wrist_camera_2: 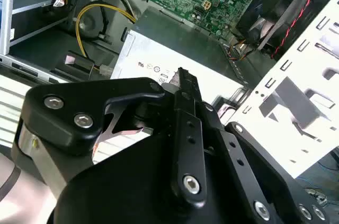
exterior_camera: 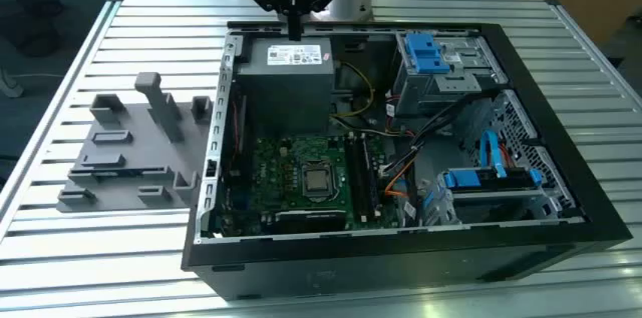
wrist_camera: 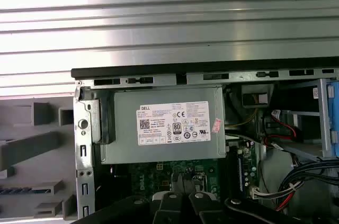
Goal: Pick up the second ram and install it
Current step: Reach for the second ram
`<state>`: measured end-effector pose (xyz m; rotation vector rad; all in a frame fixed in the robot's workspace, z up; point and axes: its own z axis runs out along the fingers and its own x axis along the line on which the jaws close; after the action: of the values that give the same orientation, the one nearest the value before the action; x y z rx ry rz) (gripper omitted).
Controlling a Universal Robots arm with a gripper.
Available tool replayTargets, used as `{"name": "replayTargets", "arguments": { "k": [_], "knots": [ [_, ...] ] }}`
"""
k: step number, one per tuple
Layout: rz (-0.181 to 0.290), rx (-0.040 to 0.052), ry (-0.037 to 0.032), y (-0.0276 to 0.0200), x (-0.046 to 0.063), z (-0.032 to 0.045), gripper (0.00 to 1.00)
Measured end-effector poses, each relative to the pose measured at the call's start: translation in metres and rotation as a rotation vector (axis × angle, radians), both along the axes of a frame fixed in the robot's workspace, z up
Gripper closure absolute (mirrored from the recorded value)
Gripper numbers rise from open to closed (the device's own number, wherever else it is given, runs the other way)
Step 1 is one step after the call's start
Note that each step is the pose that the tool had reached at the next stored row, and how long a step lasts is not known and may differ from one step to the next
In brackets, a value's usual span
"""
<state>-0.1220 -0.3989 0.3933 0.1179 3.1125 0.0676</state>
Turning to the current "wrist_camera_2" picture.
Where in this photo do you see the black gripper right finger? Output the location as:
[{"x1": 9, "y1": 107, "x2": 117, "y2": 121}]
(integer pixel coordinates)
[{"x1": 177, "y1": 67, "x2": 333, "y2": 224}]

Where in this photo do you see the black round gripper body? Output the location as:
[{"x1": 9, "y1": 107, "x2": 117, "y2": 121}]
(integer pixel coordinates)
[{"x1": 47, "y1": 128, "x2": 256, "y2": 224}]

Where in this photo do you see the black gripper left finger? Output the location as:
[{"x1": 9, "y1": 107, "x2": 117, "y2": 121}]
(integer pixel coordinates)
[{"x1": 12, "y1": 71, "x2": 209, "y2": 209}]

